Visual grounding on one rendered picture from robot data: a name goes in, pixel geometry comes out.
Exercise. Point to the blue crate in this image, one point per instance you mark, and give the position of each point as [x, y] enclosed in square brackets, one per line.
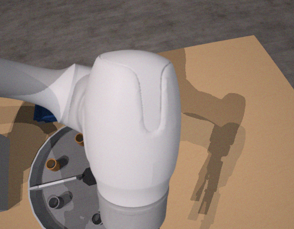
[43, 115]

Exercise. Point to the grey metal bushing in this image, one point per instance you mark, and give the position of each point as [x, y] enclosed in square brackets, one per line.
[93, 219]
[51, 202]

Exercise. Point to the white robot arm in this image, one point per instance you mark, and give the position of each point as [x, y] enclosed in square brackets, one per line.
[128, 108]

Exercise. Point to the bronze bushing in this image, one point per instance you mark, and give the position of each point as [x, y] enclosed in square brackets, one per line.
[50, 162]
[78, 137]

